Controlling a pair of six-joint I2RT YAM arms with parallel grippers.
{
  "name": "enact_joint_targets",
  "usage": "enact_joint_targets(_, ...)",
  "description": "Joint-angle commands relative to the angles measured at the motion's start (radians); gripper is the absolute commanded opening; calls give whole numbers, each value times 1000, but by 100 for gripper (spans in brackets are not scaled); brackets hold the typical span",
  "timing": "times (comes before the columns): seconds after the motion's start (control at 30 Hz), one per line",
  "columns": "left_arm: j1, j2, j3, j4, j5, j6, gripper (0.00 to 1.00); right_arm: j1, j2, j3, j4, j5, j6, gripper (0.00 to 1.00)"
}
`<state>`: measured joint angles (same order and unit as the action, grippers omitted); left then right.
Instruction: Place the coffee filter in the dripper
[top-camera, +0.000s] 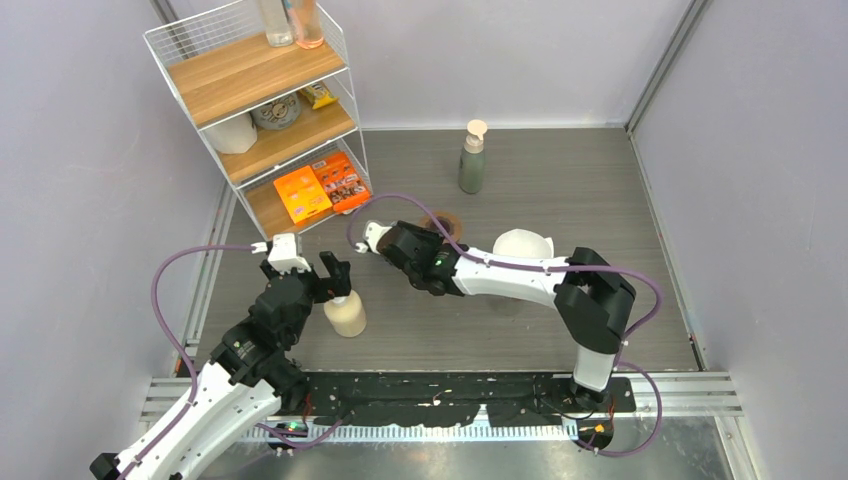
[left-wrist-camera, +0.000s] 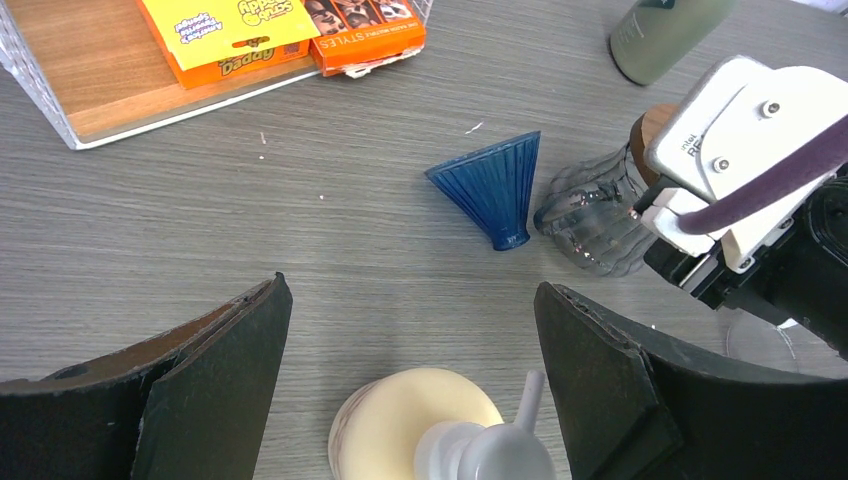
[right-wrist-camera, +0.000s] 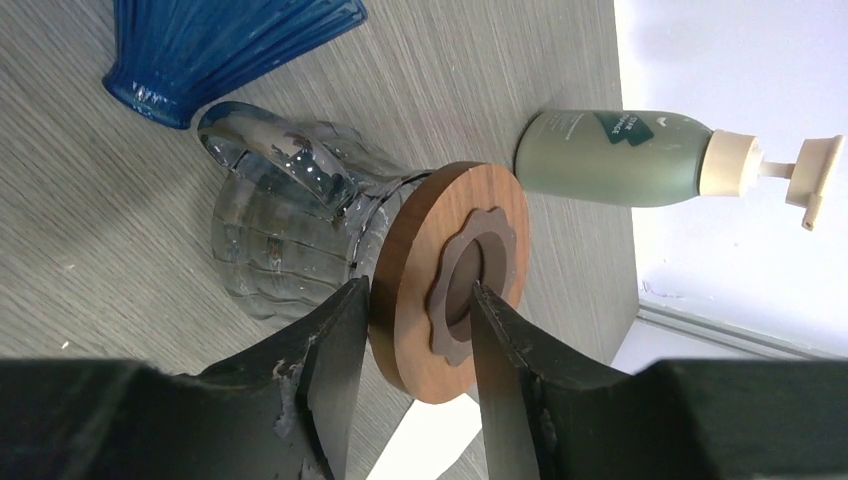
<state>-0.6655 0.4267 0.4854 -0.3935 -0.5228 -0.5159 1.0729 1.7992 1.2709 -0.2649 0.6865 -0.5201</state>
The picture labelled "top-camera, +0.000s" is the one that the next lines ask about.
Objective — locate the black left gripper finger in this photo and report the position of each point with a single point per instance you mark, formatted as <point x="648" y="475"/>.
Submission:
<point x="340" y="283"/>
<point x="330" y="262"/>

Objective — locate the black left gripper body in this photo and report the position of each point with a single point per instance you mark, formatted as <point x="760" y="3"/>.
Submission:
<point x="314" y="285"/>

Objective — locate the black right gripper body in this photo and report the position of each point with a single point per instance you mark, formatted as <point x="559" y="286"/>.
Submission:
<point x="434" y="239"/>

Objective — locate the white coffee filter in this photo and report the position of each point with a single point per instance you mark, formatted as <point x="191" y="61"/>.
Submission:
<point x="521" y="243"/>

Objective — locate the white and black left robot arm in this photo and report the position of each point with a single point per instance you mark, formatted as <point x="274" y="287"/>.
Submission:
<point x="247" y="379"/>

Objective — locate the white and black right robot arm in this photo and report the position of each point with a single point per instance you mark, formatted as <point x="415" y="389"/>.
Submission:
<point x="593" y="302"/>

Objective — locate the cream pump bottle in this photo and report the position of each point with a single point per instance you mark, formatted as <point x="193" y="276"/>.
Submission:
<point x="346" y="314"/>

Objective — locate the orange box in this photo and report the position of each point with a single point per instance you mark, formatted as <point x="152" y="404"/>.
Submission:
<point x="302" y="195"/>

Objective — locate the orange photo booklet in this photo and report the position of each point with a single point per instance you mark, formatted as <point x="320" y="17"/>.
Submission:
<point x="341" y="181"/>

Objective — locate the clear glass carafe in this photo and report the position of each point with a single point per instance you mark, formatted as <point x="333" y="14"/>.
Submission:
<point x="503" y="306"/>

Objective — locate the green pump bottle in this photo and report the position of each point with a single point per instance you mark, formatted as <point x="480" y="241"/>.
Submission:
<point x="472" y="158"/>

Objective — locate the round decorated tin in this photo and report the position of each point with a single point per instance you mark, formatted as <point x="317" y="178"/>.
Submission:
<point x="278" y="114"/>

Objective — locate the yellow snack packet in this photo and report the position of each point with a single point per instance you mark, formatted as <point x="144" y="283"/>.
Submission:
<point x="319" y="95"/>

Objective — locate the clear bottle on shelf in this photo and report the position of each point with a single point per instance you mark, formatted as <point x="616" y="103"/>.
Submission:
<point x="276" y="23"/>

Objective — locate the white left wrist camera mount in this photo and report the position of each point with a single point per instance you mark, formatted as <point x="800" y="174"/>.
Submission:
<point x="283" y="252"/>

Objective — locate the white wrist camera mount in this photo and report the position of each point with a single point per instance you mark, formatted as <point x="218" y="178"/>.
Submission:
<point x="373" y="232"/>
<point x="283" y="252"/>

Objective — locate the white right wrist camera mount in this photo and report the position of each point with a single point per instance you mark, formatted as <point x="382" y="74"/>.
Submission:
<point x="373" y="232"/>

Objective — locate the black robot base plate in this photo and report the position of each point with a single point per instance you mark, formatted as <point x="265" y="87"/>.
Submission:
<point x="446" y="399"/>

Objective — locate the white wire wooden shelf rack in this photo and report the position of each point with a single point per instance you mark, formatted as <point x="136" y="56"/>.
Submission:
<point x="219" y="65"/>

